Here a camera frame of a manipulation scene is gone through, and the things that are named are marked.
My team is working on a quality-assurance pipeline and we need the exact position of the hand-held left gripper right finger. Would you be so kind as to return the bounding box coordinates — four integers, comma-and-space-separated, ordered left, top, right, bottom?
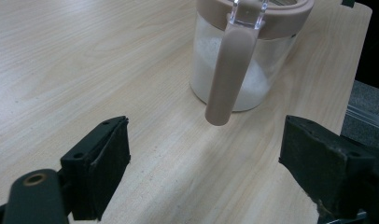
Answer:
278, 115, 377, 218

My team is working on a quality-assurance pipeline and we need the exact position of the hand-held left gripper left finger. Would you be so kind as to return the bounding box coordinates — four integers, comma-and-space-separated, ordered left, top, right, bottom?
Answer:
60, 116, 132, 222

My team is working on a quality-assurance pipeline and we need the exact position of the clear jar with taupe handle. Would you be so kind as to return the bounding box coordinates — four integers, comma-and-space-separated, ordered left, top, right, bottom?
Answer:
189, 0, 316, 127

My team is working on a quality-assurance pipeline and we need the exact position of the grey metal floor rail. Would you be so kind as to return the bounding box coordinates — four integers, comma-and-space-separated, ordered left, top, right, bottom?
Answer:
345, 103, 379, 133

